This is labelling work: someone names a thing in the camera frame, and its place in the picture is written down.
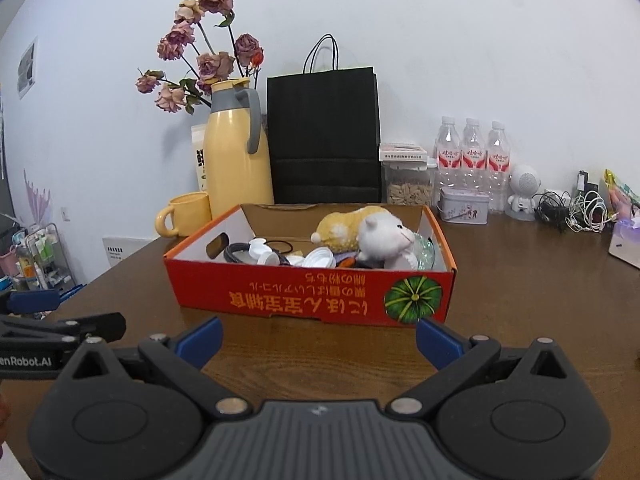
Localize small printed tin box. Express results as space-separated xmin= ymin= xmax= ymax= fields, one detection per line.
xmin=437 ymin=187 xmax=490 ymax=224

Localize dried pink roses bouquet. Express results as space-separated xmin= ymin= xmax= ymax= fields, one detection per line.
xmin=135 ymin=0 xmax=265 ymax=116

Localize black charger plug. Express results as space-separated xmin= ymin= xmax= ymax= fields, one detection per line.
xmin=576 ymin=170 xmax=601 ymax=196

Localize clear water bottle red label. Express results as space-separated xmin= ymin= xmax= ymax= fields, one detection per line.
xmin=460 ymin=118 xmax=487 ymax=196
xmin=485 ymin=121 xmax=512 ymax=213
xmin=436 ymin=116 xmax=462 ymax=196

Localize black cable tangle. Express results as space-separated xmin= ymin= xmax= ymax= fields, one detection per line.
xmin=532 ymin=191 xmax=573 ymax=233

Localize wall poster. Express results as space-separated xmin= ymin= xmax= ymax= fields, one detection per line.
xmin=17 ymin=36 xmax=39 ymax=100

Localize white storage cart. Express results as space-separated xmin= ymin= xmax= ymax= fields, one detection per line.
xmin=0 ymin=220 xmax=76 ymax=306

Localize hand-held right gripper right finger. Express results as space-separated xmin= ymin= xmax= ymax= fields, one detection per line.
xmin=385 ymin=316 xmax=573 ymax=420

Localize red cardboard box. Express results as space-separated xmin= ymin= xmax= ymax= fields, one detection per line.
xmin=163 ymin=203 xmax=458 ymax=327

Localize black paper bag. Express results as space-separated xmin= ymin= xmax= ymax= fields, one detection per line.
xmin=266 ymin=34 xmax=383 ymax=206

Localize clear jar of seeds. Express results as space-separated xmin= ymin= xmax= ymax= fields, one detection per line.
xmin=382 ymin=158 xmax=437 ymax=207

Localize white milk carton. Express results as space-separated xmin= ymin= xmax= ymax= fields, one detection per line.
xmin=191 ymin=124 xmax=211 ymax=193

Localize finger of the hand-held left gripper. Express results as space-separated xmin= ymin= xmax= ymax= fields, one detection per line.
xmin=0 ymin=312 xmax=127 ymax=347
xmin=0 ymin=285 xmax=87 ymax=317

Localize yellow mug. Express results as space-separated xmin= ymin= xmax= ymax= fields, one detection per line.
xmin=155 ymin=191 xmax=213 ymax=238

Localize yellow white plush hamster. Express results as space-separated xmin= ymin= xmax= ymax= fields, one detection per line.
xmin=311 ymin=205 xmax=418 ymax=271

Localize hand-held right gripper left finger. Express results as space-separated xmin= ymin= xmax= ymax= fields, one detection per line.
xmin=70 ymin=316 xmax=251 ymax=420

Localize white flat box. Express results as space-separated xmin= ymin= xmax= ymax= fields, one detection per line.
xmin=378 ymin=142 xmax=430 ymax=162

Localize white robot-shaped speaker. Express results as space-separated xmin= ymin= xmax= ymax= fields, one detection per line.
xmin=506 ymin=163 xmax=540 ymax=222

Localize iridescent plastic wrap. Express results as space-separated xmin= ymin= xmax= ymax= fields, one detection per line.
xmin=407 ymin=232 xmax=436 ymax=271

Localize colourful snack packet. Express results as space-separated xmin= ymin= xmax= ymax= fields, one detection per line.
xmin=602 ymin=169 xmax=640 ymax=208

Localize black braided cable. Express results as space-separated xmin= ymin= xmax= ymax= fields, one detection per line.
xmin=223 ymin=242 xmax=256 ymax=264

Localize yellow thermos jug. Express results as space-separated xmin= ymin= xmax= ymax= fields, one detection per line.
xmin=202 ymin=79 xmax=275 ymax=221

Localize purple wall decal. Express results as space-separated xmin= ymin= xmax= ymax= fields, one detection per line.
xmin=22 ymin=169 xmax=53 ymax=231

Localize purple tissue box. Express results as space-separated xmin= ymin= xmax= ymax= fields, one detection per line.
xmin=607 ymin=215 xmax=640 ymax=261

